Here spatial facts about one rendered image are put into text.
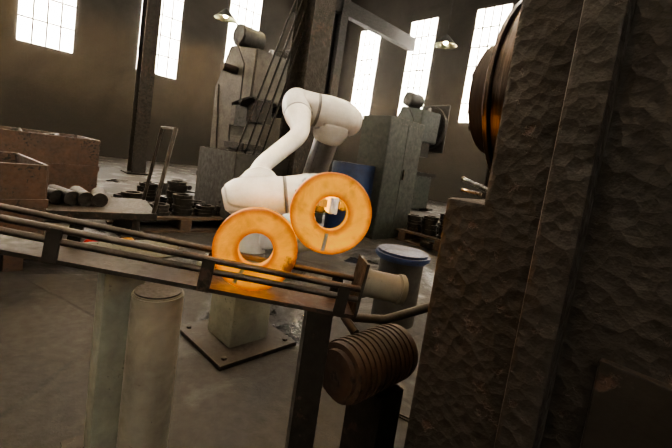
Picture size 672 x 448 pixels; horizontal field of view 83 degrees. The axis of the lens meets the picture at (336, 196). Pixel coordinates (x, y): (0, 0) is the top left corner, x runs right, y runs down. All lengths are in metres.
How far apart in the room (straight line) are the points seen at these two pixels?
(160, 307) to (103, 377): 0.32
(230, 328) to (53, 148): 2.96
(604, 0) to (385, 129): 4.16
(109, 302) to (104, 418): 0.33
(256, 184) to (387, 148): 3.66
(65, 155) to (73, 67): 8.26
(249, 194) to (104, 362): 0.59
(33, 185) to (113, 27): 10.32
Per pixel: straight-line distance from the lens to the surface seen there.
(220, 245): 0.71
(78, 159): 4.38
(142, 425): 1.17
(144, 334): 1.05
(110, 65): 12.69
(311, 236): 0.70
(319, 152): 1.56
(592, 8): 0.54
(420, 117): 8.88
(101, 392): 1.30
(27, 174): 2.76
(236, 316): 1.78
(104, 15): 12.86
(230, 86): 6.68
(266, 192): 0.98
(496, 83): 0.87
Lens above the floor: 0.90
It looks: 6 degrees down
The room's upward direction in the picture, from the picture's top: 8 degrees clockwise
